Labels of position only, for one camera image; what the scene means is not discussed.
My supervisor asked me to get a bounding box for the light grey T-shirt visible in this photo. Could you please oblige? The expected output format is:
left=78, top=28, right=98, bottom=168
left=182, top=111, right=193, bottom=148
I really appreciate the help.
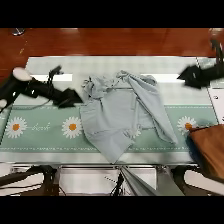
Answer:
left=79, top=69, right=179, bottom=165

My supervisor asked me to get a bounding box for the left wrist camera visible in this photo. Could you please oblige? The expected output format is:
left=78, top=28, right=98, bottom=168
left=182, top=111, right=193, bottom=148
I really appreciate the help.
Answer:
left=47, top=65, right=65, bottom=88

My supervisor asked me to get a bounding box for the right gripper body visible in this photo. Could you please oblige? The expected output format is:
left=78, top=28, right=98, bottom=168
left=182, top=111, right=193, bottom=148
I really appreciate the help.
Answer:
left=177, top=64, right=210, bottom=90

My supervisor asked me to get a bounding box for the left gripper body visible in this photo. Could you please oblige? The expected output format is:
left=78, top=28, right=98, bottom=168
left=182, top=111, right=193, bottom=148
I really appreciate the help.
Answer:
left=57, top=87, right=84, bottom=109

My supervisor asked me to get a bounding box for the black cable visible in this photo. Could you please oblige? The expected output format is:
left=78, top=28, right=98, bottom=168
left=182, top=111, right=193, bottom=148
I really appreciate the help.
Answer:
left=104, top=171, right=126, bottom=197

